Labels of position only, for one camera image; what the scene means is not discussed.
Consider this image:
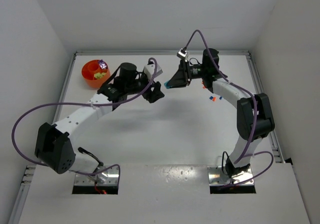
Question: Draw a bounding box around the large teal lego brick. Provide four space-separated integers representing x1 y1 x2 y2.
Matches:
164 81 173 89

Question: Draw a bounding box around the purple lego brick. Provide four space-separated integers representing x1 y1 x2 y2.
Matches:
98 60 108 70

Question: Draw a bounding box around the yellow-green lego brick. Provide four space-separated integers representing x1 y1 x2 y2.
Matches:
93 72 106 79

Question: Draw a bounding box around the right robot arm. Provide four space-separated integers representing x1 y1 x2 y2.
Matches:
165 48 275 177

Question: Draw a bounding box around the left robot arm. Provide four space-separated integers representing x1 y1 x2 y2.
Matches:
34 58 165 174

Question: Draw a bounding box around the orange divided bowl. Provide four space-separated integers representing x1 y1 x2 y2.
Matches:
81 60 111 89

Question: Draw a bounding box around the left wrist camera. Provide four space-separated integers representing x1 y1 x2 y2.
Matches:
143 63 163 80

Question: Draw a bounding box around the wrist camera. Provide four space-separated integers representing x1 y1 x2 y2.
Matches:
176 48 189 60
143 63 163 80

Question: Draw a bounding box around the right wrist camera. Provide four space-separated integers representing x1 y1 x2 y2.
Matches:
176 48 189 60

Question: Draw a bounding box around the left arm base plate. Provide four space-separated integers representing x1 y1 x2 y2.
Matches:
74 165 121 187

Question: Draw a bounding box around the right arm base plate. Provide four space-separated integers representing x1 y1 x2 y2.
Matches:
207 165 254 186

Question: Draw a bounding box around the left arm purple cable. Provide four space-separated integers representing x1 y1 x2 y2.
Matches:
11 57 158 182

